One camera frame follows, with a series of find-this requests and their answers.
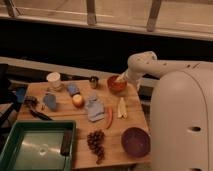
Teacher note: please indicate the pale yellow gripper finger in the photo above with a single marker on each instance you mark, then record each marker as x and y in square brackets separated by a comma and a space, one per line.
[120, 78]
[138, 86]

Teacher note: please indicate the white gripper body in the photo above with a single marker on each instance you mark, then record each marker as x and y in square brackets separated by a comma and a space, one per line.
[132, 77]

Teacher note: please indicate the orange bowl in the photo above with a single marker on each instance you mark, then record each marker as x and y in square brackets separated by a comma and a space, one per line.
[114, 86]

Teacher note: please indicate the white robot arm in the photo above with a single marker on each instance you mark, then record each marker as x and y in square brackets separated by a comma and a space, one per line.
[181, 111]

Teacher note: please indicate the small metal cup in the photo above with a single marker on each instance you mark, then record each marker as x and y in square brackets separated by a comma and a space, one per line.
[94, 81]

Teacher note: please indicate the blue folded cloth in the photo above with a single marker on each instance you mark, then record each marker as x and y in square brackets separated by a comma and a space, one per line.
[94, 108]

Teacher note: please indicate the blue sponge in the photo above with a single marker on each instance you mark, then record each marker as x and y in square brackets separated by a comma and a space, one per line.
[73, 89]

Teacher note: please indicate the bunch of dark grapes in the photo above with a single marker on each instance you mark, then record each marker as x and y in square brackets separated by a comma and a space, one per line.
[95, 143]

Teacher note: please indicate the white paper cup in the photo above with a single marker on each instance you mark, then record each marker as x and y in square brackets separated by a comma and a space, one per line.
[54, 79]

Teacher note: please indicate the blue scoop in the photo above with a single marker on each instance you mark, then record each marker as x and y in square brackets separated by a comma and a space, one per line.
[50, 101]

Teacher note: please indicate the dark brush in tray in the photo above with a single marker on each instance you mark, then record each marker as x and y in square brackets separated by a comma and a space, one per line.
[66, 142]

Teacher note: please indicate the small dark toy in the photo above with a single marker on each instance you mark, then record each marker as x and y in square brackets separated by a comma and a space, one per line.
[31, 101]

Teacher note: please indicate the green plastic tray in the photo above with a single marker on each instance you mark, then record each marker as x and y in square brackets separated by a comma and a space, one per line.
[35, 146]

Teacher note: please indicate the black handled utensil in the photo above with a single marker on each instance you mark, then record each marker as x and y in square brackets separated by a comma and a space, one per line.
[39, 115]

